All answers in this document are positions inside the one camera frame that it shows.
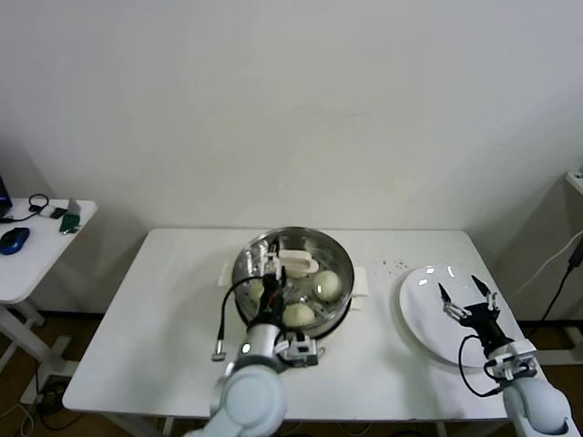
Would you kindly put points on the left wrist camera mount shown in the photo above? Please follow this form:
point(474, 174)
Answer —
point(298, 348)

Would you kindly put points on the white steamed baozi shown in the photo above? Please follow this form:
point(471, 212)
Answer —
point(328, 286)
point(298, 315)
point(256, 291)
point(298, 275)

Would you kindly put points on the stainless steel steamer basket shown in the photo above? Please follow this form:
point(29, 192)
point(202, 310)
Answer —
point(361, 280)

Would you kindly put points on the white round plate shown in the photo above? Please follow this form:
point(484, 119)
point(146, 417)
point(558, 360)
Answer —
point(423, 309)

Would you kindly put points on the small white adapter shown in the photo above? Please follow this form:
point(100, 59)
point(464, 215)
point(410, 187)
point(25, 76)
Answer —
point(44, 210)

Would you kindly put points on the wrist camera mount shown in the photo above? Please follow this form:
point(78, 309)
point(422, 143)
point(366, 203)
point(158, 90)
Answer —
point(512, 362)
point(298, 348)

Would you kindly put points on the white furniture base frame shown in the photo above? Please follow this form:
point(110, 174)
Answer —
point(546, 357)

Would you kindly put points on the dark laptop screen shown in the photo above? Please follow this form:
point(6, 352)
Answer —
point(3, 196)

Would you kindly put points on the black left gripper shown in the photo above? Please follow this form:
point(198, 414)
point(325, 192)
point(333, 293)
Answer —
point(272, 300)

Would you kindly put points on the cream electric cooker base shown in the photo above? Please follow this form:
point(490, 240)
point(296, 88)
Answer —
point(337, 325)

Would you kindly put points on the white side table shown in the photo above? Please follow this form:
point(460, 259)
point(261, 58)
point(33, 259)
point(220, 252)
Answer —
point(41, 255)

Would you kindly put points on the small black device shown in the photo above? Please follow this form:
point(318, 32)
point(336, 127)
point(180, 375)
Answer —
point(58, 212)

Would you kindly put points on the white wall shelf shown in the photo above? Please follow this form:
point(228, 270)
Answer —
point(576, 179)

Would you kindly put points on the blue computer mouse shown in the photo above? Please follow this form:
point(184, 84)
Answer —
point(13, 240)

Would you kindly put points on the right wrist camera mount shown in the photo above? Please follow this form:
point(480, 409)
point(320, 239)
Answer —
point(512, 362)

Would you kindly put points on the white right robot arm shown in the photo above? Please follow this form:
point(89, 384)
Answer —
point(533, 405)

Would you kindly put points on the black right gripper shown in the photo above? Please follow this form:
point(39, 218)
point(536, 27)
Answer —
point(485, 323)

